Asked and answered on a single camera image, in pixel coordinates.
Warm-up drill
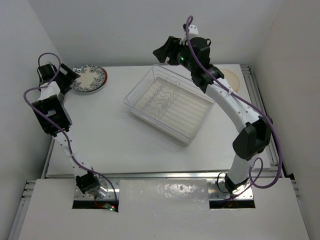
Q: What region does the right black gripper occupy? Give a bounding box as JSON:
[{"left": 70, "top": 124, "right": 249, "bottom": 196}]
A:
[{"left": 154, "top": 35, "right": 197, "bottom": 72}]

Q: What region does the blue patterned rim plate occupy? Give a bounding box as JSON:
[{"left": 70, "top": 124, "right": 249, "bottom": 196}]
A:
[{"left": 71, "top": 65, "right": 105, "bottom": 93}]

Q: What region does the cream green twig plate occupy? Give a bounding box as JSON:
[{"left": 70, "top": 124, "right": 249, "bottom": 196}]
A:
[{"left": 220, "top": 69, "right": 240, "bottom": 92}]

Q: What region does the red blue floral plate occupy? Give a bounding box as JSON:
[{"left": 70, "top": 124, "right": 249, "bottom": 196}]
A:
[{"left": 100, "top": 67, "right": 108, "bottom": 88}]

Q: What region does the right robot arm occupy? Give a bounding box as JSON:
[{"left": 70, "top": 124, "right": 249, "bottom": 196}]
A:
[{"left": 152, "top": 36, "right": 272, "bottom": 193}]

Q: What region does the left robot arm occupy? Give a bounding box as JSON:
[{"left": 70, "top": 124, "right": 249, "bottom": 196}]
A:
[{"left": 31, "top": 63, "right": 101, "bottom": 195}]

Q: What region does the clear dish rack tray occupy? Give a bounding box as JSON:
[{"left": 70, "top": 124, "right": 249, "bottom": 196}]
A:
[{"left": 124, "top": 64, "right": 215, "bottom": 145}]

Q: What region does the small circuit board LED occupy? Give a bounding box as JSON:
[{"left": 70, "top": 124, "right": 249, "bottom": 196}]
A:
[{"left": 94, "top": 197, "right": 116, "bottom": 212}]

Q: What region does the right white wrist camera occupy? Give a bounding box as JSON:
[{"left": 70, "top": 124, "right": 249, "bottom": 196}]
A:
[{"left": 179, "top": 24, "right": 199, "bottom": 45}]

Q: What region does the wire plate holder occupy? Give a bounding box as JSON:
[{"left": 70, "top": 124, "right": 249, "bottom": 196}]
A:
[{"left": 139, "top": 76, "right": 180, "bottom": 120}]

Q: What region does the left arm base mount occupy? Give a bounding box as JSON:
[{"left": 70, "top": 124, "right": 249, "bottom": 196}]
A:
[{"left": 73, "top": 178, "right": 120, "bottom": 201}]

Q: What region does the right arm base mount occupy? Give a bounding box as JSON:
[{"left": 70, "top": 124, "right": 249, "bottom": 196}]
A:
[{"left": 207, "top": 172, "right": 254, "bottom": 202}]

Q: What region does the aluminium rail frame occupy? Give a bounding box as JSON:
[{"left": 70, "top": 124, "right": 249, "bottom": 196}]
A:
[{"left": 9, "top": 66, "right": 309, "bottom": 240}]

